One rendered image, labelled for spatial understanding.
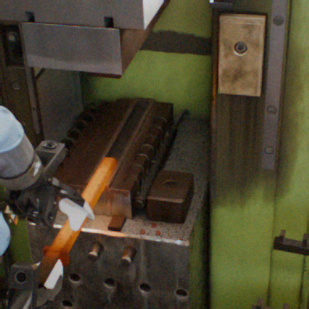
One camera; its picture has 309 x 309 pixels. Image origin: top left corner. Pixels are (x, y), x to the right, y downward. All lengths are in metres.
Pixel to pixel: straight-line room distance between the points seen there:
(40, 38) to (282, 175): 0.62
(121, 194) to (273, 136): 0.36
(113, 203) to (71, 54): 0.36
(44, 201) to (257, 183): 0.61
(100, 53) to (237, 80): 0.30
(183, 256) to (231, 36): 0.48
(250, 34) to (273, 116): 0.20
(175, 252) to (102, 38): 0.49
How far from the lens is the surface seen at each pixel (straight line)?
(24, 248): 2.01
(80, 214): 1.32
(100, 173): 1.63
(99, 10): 1.42
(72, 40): 1.46
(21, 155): 1.12
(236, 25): 1.49
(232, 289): 1.90
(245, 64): 1.52
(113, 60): 1.45
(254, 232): 1.77
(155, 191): 1.61
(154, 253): 1.60
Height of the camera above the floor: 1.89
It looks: 35 degrees down
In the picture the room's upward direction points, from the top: 2 degrees counter-clockwise
